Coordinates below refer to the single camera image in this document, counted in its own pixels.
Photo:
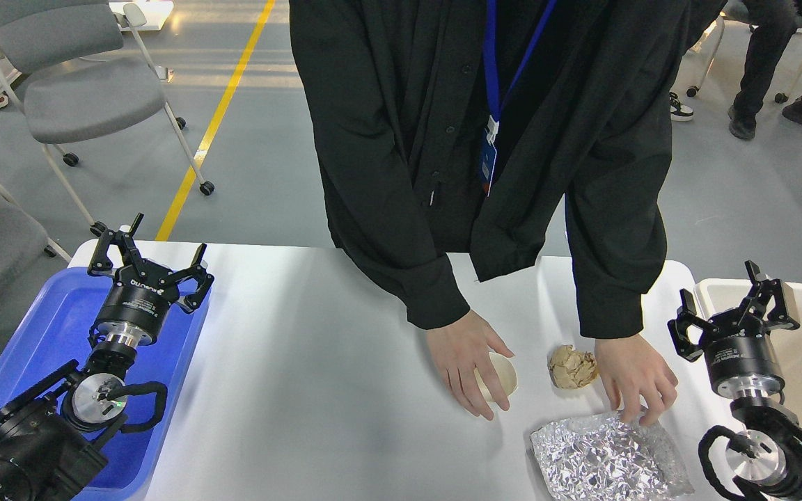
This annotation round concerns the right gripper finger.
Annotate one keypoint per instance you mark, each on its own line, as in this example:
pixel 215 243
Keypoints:
pixel 678 328
pixel 769 305

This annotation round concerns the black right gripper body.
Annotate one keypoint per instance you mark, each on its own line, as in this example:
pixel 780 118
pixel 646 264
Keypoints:
pixel 739 357

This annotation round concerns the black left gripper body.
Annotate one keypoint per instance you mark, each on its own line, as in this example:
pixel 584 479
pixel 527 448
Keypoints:
pixel 137 304

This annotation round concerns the brown paper ball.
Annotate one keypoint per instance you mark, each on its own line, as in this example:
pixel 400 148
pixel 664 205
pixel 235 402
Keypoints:
pixel 572 369

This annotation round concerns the aluminium foil sheet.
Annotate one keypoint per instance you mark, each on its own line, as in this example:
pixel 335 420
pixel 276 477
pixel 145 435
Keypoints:
pixel 600 457

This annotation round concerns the white paper cup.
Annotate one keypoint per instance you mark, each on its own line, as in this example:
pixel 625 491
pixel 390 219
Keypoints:
pixel 505 372

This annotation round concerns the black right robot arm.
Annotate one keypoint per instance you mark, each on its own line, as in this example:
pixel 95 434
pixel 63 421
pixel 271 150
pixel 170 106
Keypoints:
pixel 764 460

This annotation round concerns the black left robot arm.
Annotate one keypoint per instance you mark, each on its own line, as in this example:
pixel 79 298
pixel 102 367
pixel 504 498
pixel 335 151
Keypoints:
pixel 89 381

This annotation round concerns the person's left hand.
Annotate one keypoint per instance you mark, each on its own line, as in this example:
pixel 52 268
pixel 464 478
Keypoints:
pixel 637 380

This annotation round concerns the person's right hand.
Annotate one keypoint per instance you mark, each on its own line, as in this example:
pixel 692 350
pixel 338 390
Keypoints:
pixel 460 351

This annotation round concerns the blue plastic tray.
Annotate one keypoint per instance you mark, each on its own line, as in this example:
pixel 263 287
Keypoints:
pixel 55 330

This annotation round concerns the grey chair left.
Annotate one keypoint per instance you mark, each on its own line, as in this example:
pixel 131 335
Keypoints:
pixel 92 101

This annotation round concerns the person in black clothes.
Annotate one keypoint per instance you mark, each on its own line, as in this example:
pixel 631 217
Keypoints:
pixel 425 147

